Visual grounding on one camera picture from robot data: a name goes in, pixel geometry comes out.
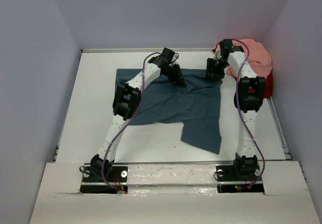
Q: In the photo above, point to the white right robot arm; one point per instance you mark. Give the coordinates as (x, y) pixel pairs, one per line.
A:
(247, 111)

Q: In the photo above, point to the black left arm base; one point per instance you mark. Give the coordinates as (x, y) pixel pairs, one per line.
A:
(100, 177)

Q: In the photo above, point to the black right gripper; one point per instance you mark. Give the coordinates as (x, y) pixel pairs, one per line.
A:
(210, 63)

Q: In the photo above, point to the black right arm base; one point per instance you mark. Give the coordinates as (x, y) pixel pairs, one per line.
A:
(242, 176)

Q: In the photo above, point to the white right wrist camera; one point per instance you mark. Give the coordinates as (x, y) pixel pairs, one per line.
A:
(217, 54)

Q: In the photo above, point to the metal back table rail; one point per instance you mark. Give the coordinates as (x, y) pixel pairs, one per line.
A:
(123, 50)

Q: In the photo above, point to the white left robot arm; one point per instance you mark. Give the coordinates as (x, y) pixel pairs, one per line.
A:
(128, 98)

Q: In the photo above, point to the pink t shirt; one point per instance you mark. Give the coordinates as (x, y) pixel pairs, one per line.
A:
(259, 59)

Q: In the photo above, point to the red t shirt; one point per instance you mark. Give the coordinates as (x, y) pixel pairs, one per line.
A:
(268, 85)

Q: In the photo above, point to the metal front table rail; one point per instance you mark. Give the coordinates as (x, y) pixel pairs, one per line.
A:
(174, 163)

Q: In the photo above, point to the metal left side rail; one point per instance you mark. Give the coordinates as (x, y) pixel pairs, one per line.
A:
(57, 149)

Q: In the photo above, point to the metal table rail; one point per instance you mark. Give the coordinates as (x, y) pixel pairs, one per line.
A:
(123, 50)
(174, 163)

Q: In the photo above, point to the metal right side rail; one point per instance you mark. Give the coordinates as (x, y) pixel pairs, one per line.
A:
(285, 148)

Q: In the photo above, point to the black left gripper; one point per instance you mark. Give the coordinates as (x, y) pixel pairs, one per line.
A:
(178, 79)

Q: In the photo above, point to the teal blue t shirt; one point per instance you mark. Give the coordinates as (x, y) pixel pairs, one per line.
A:
(197, 106)

